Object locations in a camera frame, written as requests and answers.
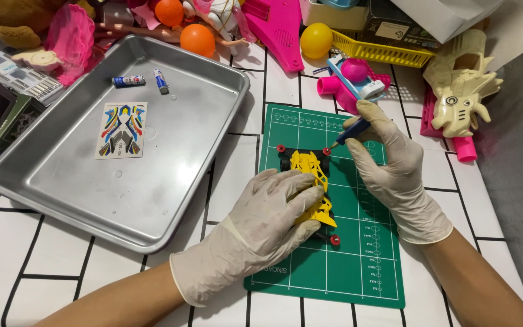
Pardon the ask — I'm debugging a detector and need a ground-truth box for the clear blister tool pack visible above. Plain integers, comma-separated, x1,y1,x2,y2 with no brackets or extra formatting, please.
0,18,65,106

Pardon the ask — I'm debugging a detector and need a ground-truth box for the pink toy guitar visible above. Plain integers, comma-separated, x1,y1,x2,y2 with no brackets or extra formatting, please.
242,0,305,72

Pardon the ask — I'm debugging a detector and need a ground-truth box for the yellow plastic ball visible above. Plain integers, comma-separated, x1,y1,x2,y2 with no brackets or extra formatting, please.
300,23,333,60

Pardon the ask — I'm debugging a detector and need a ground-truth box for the cream round toy piece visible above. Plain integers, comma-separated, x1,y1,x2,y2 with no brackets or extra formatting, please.
11,48,62,72

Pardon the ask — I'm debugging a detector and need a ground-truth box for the pink plastic ball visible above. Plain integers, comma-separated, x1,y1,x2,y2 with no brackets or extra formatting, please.
341,58,371,83

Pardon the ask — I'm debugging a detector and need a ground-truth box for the yellow toy race car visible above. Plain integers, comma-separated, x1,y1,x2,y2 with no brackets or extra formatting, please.
276,144,341,247

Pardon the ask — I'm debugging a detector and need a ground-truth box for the blue screwdriver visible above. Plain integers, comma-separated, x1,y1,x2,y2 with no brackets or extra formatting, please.
330,116,373,150

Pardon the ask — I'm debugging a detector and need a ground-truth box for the cream dragon toy gun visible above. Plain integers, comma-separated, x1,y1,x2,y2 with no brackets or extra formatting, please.
423,29,504,138

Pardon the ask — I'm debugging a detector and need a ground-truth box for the brown plush toy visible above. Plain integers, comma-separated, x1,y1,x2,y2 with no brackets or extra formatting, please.
0,0,96,50

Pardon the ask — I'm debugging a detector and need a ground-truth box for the blue white toy piece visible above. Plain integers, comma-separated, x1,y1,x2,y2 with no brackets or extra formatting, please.
326,54,387,101

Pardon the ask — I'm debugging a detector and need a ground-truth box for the pink plastic pipe toy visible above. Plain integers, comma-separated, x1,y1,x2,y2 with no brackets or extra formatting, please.
317,58,391,114

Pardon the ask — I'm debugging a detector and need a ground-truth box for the white paper bag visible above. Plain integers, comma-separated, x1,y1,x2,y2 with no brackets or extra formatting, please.
391,0,505,44

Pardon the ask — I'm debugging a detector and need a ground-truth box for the person's right hand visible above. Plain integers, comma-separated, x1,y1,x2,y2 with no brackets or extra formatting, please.
342,100,454,245

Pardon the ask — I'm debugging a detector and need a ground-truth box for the cream plastic box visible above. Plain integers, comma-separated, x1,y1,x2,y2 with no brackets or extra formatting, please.
299,0,369,31

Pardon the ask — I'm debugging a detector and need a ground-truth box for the person's left hand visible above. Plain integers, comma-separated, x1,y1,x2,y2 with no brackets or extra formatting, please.
170,169,326,308

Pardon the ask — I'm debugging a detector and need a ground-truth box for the green cutting mat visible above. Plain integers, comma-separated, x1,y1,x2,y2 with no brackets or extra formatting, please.
244,104,406,309

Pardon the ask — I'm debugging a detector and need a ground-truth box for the yellow plastic basket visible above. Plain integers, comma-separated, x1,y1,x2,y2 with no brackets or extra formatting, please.
331,29,435,69

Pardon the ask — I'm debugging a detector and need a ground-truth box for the colourful sticker sheet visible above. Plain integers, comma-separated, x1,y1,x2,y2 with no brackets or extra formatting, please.
94,102,148,160

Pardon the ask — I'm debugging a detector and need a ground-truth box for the plastic doll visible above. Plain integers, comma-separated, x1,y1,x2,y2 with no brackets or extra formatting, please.
94,0,249,56

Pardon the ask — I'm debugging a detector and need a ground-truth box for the blue white battery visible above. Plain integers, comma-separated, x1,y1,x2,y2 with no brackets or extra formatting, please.
153,68,170,95
111,75,146,88

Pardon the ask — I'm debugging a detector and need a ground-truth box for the black printed box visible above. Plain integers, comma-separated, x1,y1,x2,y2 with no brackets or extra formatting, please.
361,0,444,51

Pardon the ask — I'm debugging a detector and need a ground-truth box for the pink shell toy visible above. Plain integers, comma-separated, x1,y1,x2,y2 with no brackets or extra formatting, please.
46,4,95,86

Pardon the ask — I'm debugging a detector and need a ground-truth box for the metal baking tray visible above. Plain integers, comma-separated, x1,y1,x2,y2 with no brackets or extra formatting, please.
0,35,251,254

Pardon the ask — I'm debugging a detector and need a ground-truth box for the orange plastic ball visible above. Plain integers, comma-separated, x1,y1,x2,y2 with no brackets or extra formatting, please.
155,0,185,27
180,24,216,58

